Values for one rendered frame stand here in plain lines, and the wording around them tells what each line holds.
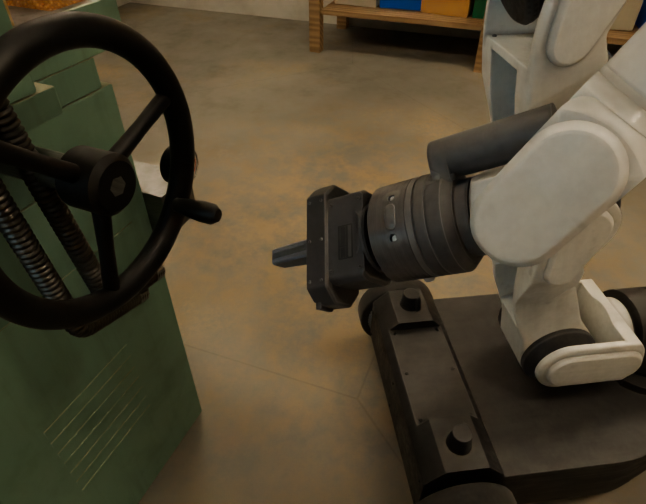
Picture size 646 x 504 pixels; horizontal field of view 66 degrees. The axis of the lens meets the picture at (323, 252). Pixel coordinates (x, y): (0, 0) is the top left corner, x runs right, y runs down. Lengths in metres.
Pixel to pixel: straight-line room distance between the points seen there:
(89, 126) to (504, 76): 0.57
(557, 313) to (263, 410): 0.69
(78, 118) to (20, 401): 0.39
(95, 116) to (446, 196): 0.51
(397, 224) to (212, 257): 1.30
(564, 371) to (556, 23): 0.65
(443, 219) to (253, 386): 0.98
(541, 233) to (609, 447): 0.83
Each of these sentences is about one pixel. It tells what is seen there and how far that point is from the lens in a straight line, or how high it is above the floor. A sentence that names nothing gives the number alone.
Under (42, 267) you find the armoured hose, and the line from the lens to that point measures 0.58.
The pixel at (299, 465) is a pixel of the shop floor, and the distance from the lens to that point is 1.19.
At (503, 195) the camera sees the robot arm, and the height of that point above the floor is 0.87.
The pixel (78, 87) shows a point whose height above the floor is 0.81.
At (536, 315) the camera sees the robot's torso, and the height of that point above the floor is 0.40.
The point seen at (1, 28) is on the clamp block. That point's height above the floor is 0.93.
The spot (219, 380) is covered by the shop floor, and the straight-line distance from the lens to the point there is 1.33.
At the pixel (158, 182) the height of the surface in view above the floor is 0.62.
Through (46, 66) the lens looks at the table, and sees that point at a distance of 0.71.
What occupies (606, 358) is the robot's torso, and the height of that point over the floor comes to 0.32.
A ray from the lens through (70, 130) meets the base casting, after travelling 0.74.
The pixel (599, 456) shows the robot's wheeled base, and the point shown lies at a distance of 1.13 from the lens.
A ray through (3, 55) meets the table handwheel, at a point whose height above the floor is 0.94.
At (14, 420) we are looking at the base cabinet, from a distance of 0.82.
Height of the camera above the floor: 1.06
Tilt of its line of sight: 40 degrees down
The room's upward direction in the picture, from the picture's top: straight up
